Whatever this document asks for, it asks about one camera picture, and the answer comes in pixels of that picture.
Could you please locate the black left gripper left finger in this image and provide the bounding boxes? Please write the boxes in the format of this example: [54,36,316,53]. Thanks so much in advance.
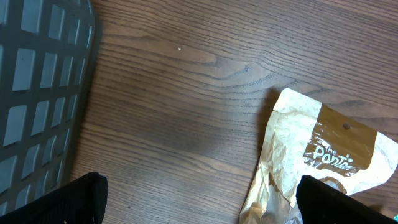
[1,172,108,224]

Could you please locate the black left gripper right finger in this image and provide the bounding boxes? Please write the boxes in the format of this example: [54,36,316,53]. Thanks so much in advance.
[296,175,397,224]

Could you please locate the brown snack bag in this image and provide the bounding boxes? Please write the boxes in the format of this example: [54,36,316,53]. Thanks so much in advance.
[239,88,397,223]

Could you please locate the grey plastic mesh basket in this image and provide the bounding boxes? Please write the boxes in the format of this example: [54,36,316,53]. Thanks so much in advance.
[1,0,102,215]

